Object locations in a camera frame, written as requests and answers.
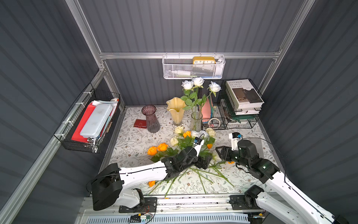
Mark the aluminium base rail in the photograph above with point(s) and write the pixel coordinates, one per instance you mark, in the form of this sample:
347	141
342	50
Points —
180	209

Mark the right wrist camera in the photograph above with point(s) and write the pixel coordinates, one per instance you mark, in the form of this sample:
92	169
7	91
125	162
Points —
235	138

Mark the white rose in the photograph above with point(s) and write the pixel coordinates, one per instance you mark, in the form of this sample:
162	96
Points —
197	103
213	89
195	134
189	94

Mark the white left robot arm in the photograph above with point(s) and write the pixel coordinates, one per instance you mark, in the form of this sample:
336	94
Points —
118	184

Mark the black wire desk organizer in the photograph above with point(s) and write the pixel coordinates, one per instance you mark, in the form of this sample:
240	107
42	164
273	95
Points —
217	110

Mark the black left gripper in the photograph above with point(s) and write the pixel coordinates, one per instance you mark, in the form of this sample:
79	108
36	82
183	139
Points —
197	159

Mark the purple glass vase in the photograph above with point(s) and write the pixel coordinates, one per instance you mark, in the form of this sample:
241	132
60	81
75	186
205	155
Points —
152	123

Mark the white wire wall basket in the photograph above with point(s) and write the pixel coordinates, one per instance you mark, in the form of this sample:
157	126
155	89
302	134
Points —
182	67

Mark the yellow ruffled vase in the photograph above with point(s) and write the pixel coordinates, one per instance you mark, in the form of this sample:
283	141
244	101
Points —
176	108

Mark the white plastic case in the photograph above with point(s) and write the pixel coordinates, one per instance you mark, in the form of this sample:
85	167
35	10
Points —
96	121

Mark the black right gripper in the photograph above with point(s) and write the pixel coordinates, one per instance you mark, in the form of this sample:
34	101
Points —
227	152

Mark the black wire wall basket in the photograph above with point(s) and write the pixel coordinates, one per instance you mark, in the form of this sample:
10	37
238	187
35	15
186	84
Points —
93	145

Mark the white hardcover book stack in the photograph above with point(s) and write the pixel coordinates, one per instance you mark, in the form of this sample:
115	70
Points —
243	97

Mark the clear glass vase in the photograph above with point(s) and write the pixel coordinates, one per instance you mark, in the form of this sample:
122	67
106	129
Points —
196	121

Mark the red wallet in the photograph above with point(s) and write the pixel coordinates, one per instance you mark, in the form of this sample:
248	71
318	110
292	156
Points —
140	123

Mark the orange flower lower left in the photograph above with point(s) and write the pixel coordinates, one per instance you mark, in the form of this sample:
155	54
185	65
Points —
151	183

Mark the masking tape roll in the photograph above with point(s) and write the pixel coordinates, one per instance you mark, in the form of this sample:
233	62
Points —
214	123

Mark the cream rose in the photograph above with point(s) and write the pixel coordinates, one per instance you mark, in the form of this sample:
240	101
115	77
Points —
179	130

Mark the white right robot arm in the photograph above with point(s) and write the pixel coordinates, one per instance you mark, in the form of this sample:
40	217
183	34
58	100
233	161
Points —
298	209

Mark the red folder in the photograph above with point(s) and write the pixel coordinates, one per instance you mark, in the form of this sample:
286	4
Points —
76	135

